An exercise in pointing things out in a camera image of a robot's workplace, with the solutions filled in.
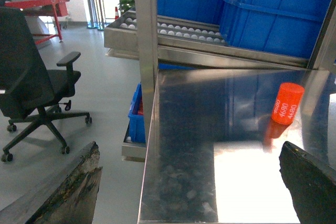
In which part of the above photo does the stainless steel roller rack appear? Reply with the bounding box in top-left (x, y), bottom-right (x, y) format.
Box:
top-left (103, 0), bottom-right (336, 162)

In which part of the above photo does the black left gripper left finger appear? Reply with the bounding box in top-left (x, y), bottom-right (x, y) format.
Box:
top-left (1, 142), bottom-right (102, 223)

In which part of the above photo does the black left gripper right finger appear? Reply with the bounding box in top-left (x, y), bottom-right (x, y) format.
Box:
top-left (279, 141), bottom-right (335, 223)

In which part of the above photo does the blue plastic bin right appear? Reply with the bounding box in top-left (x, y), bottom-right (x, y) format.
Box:
top-left (219, 0), bottom-right (331, 59)

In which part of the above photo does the blue bin lower shelf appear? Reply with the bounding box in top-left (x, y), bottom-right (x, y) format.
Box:
top-left (128, 83), bottom-right (145, 143)

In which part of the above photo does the black office chair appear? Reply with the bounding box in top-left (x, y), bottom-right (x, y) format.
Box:
top-left (1, 7), bottom-right (92, 162)

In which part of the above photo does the orange traffic cone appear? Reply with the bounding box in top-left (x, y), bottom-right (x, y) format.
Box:
top-left (114, 7), bottom-right (120, 20)

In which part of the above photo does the red metal frame conveyor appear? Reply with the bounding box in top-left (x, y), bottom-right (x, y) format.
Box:
top-left (5, 0), bottom-right (70, 45)

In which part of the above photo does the orange cylindrical capacitor 4680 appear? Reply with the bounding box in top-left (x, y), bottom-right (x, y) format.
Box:
top-left (271, 82), bottom-right (305, 125)

